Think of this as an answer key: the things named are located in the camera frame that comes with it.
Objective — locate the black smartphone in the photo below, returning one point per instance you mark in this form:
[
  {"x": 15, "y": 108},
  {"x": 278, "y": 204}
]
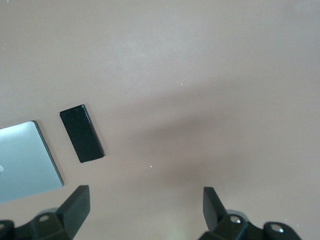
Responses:
[{"x": 82, "y": 133}]

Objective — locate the silver closed laptop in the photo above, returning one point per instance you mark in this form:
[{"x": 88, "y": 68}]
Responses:
[{"x": 25, "y": 160}]

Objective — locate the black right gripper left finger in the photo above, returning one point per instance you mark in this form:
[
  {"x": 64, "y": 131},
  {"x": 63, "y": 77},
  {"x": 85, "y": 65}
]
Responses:
[{"x": 72, "y": 210}]

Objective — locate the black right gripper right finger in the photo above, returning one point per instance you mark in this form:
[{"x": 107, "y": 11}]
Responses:
[{"x": 215, "y": 212}]

